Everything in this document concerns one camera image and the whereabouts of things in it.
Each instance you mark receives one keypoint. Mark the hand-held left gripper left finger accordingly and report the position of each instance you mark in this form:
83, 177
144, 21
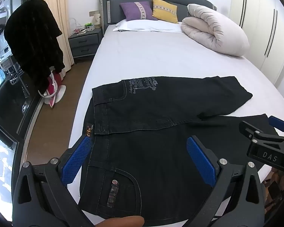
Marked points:
75, 160

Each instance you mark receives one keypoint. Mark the bed with white sheet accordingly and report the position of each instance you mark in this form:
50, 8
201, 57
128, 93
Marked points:
161, 56

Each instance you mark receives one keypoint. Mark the beige curtain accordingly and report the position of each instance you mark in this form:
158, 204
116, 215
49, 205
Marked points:
59, 16

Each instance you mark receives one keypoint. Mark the black denim pants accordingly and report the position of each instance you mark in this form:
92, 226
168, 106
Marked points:
156, 127

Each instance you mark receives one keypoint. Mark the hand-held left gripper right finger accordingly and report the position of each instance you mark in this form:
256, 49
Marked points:
201, 160

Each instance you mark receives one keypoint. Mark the person's left hand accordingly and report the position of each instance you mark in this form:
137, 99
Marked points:
123, 220

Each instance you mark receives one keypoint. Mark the white wardrobe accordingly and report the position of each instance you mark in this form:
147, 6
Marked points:
260, 26

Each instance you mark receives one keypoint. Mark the rolled beige duvet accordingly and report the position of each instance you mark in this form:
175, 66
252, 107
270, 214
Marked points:
213, 30

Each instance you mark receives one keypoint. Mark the yellow cushion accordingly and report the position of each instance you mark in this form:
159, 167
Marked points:
164, 9

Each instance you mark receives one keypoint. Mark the white pillow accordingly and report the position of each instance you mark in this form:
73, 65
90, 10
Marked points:
146, 26

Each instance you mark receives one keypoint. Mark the purple cushion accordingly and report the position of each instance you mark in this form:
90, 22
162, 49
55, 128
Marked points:
138, 10

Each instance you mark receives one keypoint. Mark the black hanging garment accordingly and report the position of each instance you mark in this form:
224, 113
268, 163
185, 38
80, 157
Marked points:
35, 42

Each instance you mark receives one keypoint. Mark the glass sliding door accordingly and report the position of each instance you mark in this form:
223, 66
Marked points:
7, 94

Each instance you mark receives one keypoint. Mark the grey nightstand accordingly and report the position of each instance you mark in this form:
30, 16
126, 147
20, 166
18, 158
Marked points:
85, 43

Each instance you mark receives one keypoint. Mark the pink and white iron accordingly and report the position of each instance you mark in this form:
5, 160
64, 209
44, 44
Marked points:
53, 91

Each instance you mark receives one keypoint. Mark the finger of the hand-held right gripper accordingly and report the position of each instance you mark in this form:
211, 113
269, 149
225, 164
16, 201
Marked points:
258, 131
280, 124

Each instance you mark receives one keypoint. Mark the white cup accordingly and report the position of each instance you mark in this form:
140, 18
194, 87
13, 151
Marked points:
97, 20

